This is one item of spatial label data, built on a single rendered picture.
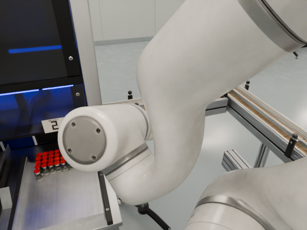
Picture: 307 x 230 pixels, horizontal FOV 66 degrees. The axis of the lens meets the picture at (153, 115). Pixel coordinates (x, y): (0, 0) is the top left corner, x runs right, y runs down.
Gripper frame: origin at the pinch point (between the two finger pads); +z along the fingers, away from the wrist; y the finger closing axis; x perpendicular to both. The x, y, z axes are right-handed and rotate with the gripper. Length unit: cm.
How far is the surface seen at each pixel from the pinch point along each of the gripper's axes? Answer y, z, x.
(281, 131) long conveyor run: 45, 59, -4
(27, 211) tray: -38, 4, -38
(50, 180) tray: -39, 16, -32
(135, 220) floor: -27, 98, -88
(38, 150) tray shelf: -55, 27, -26
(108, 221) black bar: -10.7, 6.5, -34.3
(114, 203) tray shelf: -12.5, 14.1, -32.7
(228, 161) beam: 28, 95, -32
